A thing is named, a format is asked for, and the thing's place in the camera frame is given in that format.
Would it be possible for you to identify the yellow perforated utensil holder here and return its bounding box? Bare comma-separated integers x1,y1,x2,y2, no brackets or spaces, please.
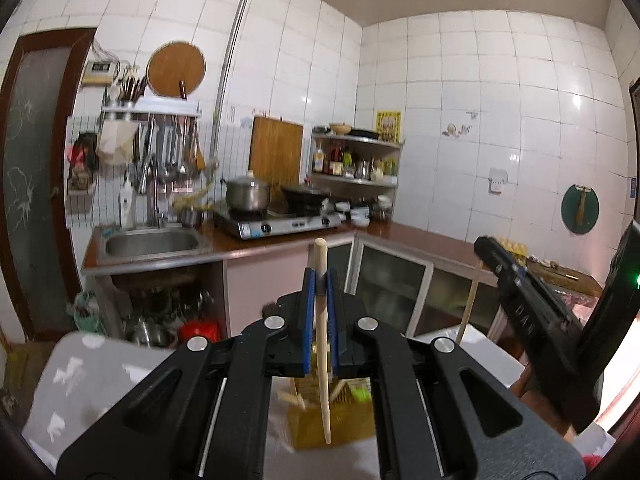
286,376,375,451

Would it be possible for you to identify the wooden chopstick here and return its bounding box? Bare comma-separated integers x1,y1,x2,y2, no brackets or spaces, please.
278,391,307,411
314,238,331,444
456,259,483,346

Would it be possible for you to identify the kitchen counter cabinet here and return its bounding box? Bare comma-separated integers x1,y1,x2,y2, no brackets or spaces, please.
80,219,532,351

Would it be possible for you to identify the person right hand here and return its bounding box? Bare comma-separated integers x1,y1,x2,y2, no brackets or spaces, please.
510,364,576,443

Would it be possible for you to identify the yellow egg tray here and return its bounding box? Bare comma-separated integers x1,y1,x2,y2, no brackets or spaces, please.
496,236,528,260

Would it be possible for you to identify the grey bear print tablecloth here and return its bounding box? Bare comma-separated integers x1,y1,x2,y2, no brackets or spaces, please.
19,324,618,480

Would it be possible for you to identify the steel sink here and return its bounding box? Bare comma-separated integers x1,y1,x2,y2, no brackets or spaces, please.
98,228,209,263

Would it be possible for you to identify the gas stove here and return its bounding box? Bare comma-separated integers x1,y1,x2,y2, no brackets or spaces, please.
213,207,343,240

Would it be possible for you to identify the steel cooking pot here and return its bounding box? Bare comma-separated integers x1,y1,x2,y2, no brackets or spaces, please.
220,171,271,212

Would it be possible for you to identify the white dish soap bottle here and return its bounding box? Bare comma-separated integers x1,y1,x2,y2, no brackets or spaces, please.
119,176,136,230

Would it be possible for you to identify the black wok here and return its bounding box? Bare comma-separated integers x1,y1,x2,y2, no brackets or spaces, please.
281,184,331,216

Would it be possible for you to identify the wooden cutting board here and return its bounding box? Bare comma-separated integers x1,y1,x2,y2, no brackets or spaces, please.
248,116,303,186

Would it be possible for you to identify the hanging utensil rack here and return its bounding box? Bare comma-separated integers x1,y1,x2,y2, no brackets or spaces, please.
96,88,205,194

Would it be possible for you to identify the round woven tray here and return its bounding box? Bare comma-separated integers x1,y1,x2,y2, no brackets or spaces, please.
145,41,206,100

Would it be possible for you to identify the dark wooden glass door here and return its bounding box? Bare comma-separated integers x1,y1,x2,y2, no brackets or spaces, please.
1,28,96,341

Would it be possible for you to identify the green round wall board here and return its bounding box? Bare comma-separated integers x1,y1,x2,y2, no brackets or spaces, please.
560,184,600,235

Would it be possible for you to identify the white wall socket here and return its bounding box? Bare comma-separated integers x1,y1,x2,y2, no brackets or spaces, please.
488,167,509,195

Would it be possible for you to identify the corner wall shelf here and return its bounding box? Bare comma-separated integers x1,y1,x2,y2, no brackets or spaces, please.
306,128,404,190

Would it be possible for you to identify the yellow wall poster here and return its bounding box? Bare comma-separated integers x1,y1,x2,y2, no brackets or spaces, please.
375,110,401,144

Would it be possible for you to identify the wall gas pipe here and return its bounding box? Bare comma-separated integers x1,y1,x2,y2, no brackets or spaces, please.
208,0,250,160

